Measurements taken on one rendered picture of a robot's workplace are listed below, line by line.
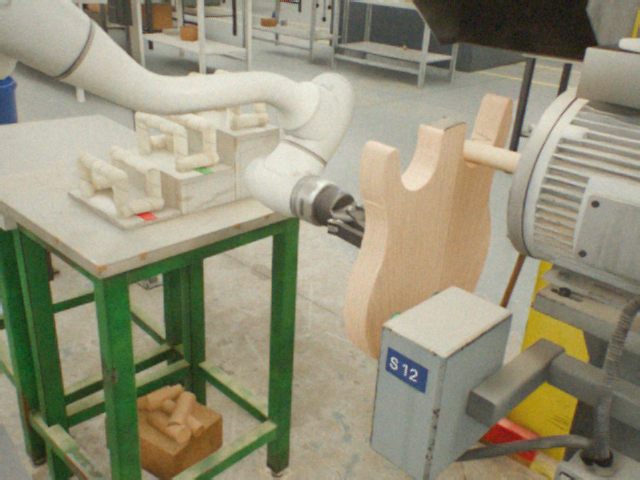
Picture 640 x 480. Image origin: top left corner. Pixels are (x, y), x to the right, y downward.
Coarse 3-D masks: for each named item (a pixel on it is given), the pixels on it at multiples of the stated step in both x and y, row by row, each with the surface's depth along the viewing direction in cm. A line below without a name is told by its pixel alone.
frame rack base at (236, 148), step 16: (208, 112) 178; (224, 112) 178; (192, 128) 171; (224, 128) 164; (272, 128) 167; (192, 144) 173; (224, 144) 163; (240, 144) 161; (256, 144) 164; (272, 144) 168; (224, 160) 164; (240, 160) 162; (240, 176) 164; (240, 192) 166
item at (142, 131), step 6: (138, 126) 163; (144, 126) 163; (138, 132) 164; (144, 132) 164; (138, 138) 165; (144, 138) 165; (138, 144) 166; (144, 144) 165; (138, 150) 166; (144, 150) 166
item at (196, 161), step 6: (192, 156) 156; (198, 156) 157; (204, 156) 158; (210, 156) 159; (216, 156) 160; (180, 162) 154; (186, 162) 154; (192, 162) 155; (198, 162) 157; (204, 162) 158; (210, 162) 159; (216, 162) 161; (180, 168) 155; (186, 168) 155; (192, 168) 157
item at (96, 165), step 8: (80, 152) 156; (80, 160) 154; (88, 160) 152; (96, 160) 151; (88, 168) 153; (96, 168) 150; (104, 168) 148; (112, 168) 147; (104, 176) 148; (112, 176) 145; (120, 176) 145
